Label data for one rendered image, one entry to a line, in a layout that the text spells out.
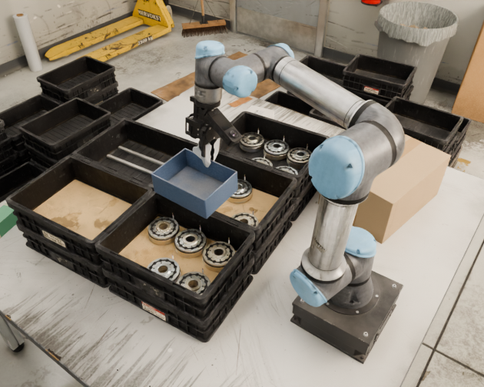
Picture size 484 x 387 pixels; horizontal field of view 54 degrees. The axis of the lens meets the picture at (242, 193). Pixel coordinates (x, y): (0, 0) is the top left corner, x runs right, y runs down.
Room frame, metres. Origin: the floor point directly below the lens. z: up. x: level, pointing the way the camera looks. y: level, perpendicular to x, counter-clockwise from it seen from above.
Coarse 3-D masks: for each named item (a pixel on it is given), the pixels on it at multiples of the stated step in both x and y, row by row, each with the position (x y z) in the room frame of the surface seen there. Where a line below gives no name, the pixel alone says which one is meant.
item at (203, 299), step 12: (216, 216) 1.08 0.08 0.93; (240, 228) 1.03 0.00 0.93; (252, 240) 0.99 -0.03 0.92; (108, 252) 0.93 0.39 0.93; (240, 252) 0.93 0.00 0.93; (132, 264) 0.88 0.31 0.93; (228, 264) 0.88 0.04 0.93; (144, 276) 0.86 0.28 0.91; (156, 276) 0.84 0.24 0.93; (216, 276) 0.84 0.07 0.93; (168, 288) 0.82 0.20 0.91; (180, 288) 0.80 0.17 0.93; (216, 288) 0.81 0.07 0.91; (192, 300) 0.77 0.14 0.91; (204, 300) 0.77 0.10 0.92
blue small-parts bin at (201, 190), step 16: (176, 160) 1.13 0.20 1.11; (192, 160) 1.15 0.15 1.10; (160, 176) 1.07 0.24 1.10; (176, 176) 1.12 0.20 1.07; (192, 176) 1.12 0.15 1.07; (208, 176) 1.12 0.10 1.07; (224, 176) 1.08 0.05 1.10; (160, 192) 1.04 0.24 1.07; (176, 192) 1.00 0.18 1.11; (192, 192) 1.04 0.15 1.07; (208, 192) 1.04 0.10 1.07; (224, 192) 1.01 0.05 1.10; (192, 208) 0.96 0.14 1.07; (208, 208) 0.95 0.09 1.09
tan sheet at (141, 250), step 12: (180, 228) 1.13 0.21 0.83; (132, 240) 1.07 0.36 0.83; (144, 240) 1.07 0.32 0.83; (120, 252) 1.02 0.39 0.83; (132, 252) 1.02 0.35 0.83; (144, 252) 1.02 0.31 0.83; (156, 252) 1.02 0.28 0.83; (168, 252) 1.02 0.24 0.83; (144, 264) 0.97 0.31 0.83; (180, 264) 0.97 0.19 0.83; (192, 264) 0.97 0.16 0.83
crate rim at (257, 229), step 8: (240, 160) 1.38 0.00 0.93; (264, 168) 1.33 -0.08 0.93; (280, 176) 1.29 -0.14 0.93; (288, 176) 1.29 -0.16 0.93; (296, 184) 1.25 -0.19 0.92; (288, 192) 1.20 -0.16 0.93; (280, 200) 1.16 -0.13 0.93; (272, 208) 1.12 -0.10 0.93; (224, 216) 1.08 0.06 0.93; (264, 216) 1.08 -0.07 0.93; (272, 216) 1.10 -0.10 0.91; (240, 224) 1.05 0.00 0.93; (248, 224) 1.05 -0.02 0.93; (264, 224) 1.06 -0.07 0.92; (256, 232) 1.02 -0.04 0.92
